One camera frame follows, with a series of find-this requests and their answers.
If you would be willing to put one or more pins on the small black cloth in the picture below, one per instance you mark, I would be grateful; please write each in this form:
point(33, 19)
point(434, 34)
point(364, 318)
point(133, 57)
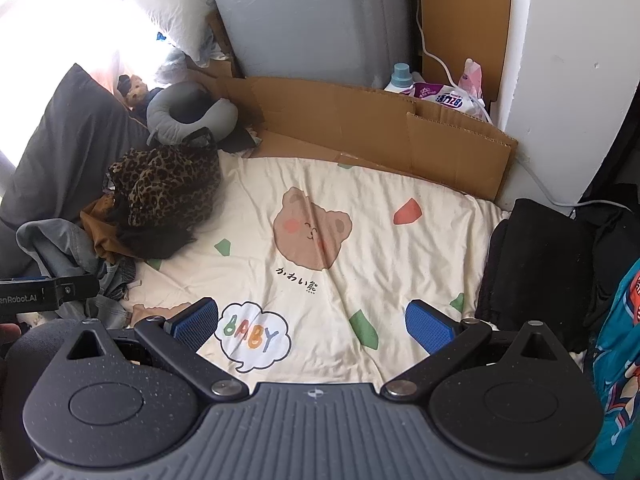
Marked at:
point(240, 141)

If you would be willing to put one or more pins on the pink packet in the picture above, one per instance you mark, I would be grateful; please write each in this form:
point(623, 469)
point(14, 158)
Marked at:
point(472, 76)

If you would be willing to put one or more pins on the dark grey pillow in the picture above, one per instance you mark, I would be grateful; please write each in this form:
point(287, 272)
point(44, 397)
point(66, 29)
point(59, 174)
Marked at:
point(65, 150)

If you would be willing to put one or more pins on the brown garment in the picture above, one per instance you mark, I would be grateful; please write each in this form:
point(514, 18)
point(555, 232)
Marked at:
point(100, 230)

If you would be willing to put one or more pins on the upright brown cardboard panel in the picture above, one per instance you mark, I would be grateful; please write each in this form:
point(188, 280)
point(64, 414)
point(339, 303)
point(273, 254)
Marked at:
point(467, 15)

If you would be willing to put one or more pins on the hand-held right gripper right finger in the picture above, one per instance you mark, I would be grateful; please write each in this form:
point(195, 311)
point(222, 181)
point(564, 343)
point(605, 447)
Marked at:
point(430, 327)

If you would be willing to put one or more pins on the white pillow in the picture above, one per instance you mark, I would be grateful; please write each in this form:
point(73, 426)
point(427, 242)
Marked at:
point(165, 5)

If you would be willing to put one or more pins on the cream printed blanket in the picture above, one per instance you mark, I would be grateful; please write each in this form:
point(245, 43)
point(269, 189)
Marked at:
point(425, 260)

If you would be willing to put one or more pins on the grey wrapped panel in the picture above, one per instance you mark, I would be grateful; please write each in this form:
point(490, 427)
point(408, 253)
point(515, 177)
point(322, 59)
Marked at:
point(310, 15)

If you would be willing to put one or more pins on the grey neck pillow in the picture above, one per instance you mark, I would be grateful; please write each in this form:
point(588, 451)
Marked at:
point(185, 115)

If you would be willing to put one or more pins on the grey denim jeans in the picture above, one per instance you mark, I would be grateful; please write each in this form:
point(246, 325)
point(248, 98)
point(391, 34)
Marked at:
point(55, 245)

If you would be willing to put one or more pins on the flat brown cardboard sheet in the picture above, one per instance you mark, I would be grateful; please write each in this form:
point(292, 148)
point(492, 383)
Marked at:
point(375, 125)

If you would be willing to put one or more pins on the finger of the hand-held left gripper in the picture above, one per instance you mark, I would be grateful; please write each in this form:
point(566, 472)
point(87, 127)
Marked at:
point(75, 287)

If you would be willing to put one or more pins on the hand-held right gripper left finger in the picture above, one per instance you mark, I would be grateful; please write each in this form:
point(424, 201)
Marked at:
point(192, 321)

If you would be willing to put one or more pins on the white purple refill bag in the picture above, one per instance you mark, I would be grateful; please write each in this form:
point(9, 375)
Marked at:
point(450, 99)

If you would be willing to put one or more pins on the small teddy bear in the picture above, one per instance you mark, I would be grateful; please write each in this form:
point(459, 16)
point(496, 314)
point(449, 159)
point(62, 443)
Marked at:
point(132, 91)

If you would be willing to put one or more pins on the detergent bottle with blue cap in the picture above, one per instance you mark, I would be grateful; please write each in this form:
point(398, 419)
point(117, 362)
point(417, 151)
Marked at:
point(401, 77)

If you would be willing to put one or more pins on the teal printed cloth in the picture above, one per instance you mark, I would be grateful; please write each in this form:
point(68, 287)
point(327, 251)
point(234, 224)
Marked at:
point(617, 385)

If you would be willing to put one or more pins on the black crumpled garment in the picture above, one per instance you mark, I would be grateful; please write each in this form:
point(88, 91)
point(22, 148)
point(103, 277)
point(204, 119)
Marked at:
point(617, 230)

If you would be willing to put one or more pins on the black folded clothing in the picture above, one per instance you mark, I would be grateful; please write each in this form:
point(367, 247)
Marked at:
point(535, 270)

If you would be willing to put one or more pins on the leopard print skirt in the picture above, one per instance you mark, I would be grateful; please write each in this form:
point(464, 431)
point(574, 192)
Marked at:
point(165, 185)

